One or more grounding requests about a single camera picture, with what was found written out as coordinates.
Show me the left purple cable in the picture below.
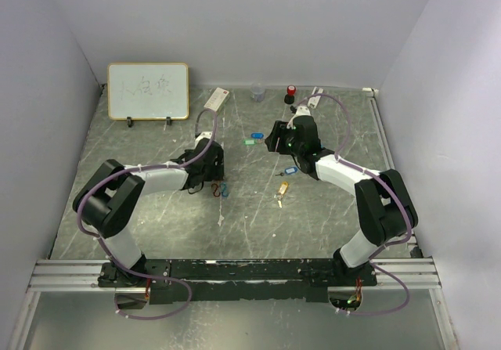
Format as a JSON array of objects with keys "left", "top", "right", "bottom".
[{"left": 76, "top": 109, "right": 219, "bottom": 320}]

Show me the blue white key tag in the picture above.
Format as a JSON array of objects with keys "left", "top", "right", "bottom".
[{"left": 276, "top": 166, "right": 298, "bottom": 176}]

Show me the green key tag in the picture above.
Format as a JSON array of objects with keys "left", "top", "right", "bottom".
[{"left": 243, "top": 139, "right": 264, "bottom": 146}]

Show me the aluminium rail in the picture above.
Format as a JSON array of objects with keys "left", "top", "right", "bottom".
[
  {"left": 28, "top": 258, "right": 441, "bottom": 292},
  {"left": 362, "top": 88, "right": 423, "bottom": 258}
]

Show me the white rectangular device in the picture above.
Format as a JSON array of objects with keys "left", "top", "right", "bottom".
[{"left": 308, "top": 87, "right": 323, "bottom": 109}]

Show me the red black stamp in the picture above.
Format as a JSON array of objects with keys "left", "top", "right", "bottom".
[{"left": 283, "top": 85, "right": 297, "bottom": 105}]

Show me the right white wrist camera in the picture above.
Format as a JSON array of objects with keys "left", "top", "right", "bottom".
[{"left": 287, "top": 105, "right": 311, "bottom": 129}]

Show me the yellow key tag with key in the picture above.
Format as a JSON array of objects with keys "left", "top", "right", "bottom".
[{"left": 275, "top": 182, "right": 289, "bottom": 208}]

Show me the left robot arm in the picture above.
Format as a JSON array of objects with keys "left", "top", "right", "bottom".
[{"left": 73, "top": 135, "right": 224, "bottom": 287}]

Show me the white red cardboard box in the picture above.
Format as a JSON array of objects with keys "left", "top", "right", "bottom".
[{"left": 204, "top": 87, "right": 229, "bottom": 113}]

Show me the right side aluminium rail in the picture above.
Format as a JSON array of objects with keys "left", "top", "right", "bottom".
[{"left": 362, "top": 88, "right": 423, "bottom": 258}]

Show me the clear plastic cup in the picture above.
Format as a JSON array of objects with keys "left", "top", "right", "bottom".
[{"left": 250, "top": 82, "right": 265, "bottom": 103}]

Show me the purple cable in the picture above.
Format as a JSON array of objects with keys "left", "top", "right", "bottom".
[
  {"left": 76, "top": 109, "right": 219, "bottom": 320},
  {"left": 295, "top": 93, "right": 414, "bottom": 316}
]

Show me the white whiteboard wooden frame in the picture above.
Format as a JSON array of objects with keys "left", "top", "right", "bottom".
[{"left": 106, "top": 62, "right": 189, "bottom": 121}]

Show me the red carabiner clip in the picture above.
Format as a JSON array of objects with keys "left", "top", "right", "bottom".
[{"left": 211, "top": 182, "right": 221, "bottom": 197}]

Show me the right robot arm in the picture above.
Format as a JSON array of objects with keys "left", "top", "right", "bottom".
[{"left": 265, "top": 115, "right": 418, "bottom": 286}]

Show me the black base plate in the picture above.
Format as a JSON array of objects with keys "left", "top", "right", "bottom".
[{"left": 98, "top": 258, "right": 377, "bottom": 305}]

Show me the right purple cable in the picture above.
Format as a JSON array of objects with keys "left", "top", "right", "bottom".
[{"left": 295, "top": 93, "right": 414, "bottom": 316}]

